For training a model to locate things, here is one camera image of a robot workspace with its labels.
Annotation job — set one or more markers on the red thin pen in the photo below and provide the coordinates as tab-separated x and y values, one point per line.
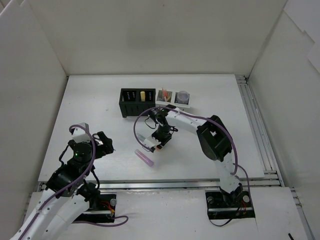
164	94

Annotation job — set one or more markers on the orange highlighter marker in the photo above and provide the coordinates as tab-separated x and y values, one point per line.
158	147

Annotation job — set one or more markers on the yellow highlighter marker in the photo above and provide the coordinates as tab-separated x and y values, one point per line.
142	96

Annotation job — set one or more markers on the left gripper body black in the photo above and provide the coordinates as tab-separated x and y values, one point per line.
104	144

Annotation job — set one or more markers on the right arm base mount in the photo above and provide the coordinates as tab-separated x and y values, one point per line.
221	214

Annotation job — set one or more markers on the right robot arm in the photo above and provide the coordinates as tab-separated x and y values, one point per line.
215	141

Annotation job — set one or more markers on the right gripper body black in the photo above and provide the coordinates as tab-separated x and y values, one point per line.
162	139

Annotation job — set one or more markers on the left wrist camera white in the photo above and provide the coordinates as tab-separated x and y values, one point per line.
80	131

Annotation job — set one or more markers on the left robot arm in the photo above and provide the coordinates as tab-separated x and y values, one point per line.
72	194

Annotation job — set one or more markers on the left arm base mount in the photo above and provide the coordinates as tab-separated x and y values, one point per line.
100	210

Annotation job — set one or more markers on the white slotted organizer box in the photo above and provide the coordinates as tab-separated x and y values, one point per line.
159	101

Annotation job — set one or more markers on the clear jar purple clips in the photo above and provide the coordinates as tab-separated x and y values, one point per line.
182	97

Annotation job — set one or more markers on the black slotted organizer box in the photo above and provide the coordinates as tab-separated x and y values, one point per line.
130	101

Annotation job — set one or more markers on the green highlighter marker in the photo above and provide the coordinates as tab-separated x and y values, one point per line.
141	137

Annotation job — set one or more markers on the pink purple highlighter marker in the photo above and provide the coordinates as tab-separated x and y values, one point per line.
144	158

